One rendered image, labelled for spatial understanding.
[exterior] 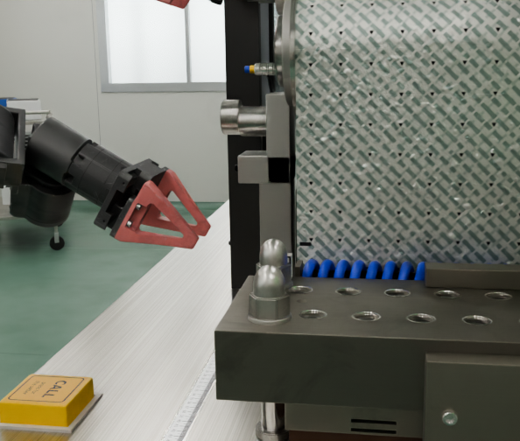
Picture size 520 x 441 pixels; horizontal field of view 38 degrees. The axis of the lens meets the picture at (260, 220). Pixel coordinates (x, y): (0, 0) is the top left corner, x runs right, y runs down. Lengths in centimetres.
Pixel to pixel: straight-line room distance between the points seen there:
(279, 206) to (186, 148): 573
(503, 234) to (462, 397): 24
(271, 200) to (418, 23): 26
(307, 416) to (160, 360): 31
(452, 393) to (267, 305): 16
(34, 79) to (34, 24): 47
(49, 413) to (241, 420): 18
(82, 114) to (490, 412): 637
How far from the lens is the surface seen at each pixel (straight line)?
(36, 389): 79
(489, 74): 76
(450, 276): 72
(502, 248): 78
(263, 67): 83
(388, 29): 75
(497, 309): 67
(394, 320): 63
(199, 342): 94
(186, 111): 654
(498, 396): 59
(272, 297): 61
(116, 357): 92
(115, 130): 674
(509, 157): 76
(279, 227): 86
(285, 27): 77
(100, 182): 79
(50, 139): 81
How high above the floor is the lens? 124
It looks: 12 degrees down
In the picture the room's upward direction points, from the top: 1 degrees counter-clockwise
